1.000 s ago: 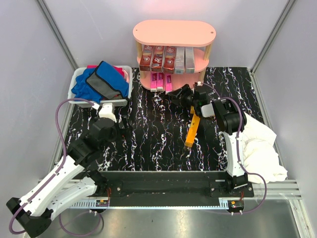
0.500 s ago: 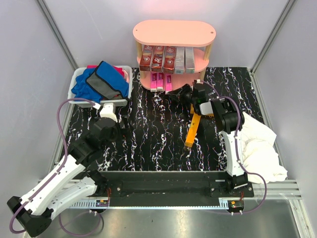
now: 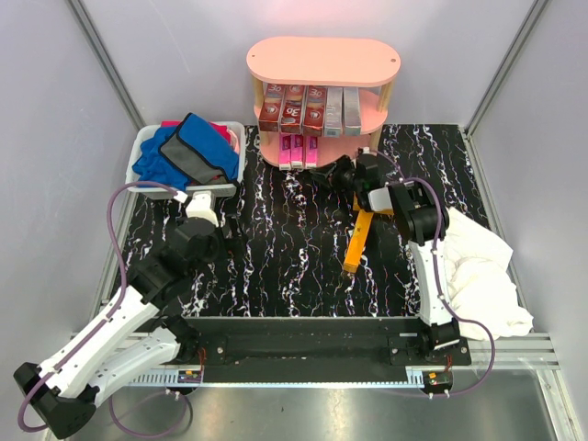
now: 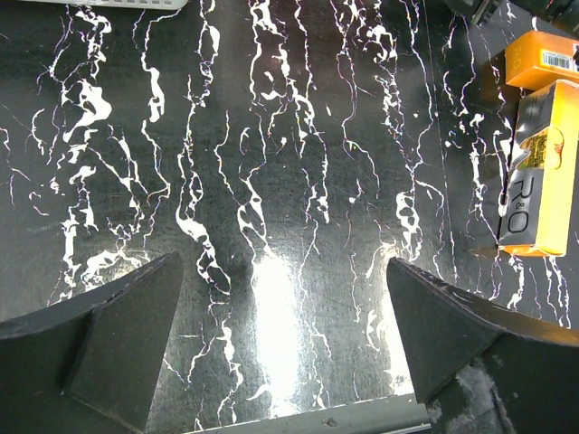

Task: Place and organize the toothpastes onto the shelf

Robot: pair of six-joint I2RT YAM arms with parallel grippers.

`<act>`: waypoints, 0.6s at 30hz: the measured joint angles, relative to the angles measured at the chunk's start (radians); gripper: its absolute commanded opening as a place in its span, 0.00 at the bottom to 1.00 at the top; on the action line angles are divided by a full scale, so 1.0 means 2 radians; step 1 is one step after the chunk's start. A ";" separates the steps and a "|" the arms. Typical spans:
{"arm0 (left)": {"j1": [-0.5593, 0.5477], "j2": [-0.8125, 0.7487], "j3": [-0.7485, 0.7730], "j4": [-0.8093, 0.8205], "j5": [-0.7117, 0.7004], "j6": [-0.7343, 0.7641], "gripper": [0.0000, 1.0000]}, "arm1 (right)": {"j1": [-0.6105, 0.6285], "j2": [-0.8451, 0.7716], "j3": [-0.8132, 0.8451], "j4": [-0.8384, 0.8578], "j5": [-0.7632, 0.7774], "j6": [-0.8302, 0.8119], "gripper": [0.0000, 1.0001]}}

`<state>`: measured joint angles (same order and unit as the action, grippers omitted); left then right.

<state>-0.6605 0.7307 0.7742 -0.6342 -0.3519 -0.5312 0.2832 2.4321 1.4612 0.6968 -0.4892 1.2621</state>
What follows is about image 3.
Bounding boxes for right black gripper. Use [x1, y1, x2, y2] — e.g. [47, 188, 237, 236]
[311, 155, 362, 194]

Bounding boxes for pink BeYou box front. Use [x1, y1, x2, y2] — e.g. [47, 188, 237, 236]
[304, 136, 318, 169]

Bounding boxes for pink beyou box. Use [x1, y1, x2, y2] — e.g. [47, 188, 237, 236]
[290, 134, 304, 169]
[278, 133, 292, 171]
[304, 136, 318, 169]

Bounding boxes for grey Protefix toothpaste box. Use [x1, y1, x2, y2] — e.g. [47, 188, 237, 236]
[323, 86, 343, 137]

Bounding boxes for pink BeYou box back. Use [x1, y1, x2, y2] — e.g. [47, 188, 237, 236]
[278, 133, 292, 171]

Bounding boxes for red 3D toothpaste box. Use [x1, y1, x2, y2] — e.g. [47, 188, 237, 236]
[279, 85, 306, 134]
[302, 85, 327, 137]
[258, 83, 287, 132]

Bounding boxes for orange barcode toothpaste box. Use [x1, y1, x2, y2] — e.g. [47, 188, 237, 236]
[352, 195, 394, 217]

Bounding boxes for silver grey toothpaste box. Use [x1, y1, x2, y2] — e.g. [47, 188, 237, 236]
[343, 87, 362, 136]

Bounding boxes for orange R&O toothpaste box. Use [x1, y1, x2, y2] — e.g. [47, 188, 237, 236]
[343, 210, 374, 274]

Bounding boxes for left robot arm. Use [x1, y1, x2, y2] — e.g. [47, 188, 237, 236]
[13, 217, 243, 439]

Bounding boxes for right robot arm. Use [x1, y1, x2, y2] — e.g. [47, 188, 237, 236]
[311, 153, 461, 365]

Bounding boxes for pink three-tier shelf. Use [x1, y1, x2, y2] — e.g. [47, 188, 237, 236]
[246, 36, 401, 166]

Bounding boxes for white plastic basket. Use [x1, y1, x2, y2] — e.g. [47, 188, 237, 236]
[125, 121, 247, 200]

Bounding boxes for pink cloth in basket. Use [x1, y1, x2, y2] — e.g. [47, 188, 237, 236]
[160, 120, 240, 153]

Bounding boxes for grey black-trimmed cloth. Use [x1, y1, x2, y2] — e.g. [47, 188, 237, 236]
[159, 113, 239, 185]

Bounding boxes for blue cloth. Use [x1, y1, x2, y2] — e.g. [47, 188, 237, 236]
[132, 126, 229, 190]

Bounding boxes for white crumpled cloth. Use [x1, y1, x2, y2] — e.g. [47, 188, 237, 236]
[444, 208, 533, 341]

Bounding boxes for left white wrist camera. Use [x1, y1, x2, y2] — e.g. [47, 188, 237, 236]
[174, 190, 219, 227]

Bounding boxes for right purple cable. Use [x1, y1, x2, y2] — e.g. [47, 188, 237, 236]
[357, 146, 496, 399]

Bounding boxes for purple cable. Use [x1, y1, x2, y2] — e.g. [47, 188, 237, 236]
[357, 146, 496, 399]
[17, 181, 192, 437]

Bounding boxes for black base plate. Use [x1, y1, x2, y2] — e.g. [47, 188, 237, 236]
[146, 315, 472, 372]

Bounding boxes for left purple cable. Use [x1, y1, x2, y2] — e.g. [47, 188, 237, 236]
[17, 181, 192, 437]

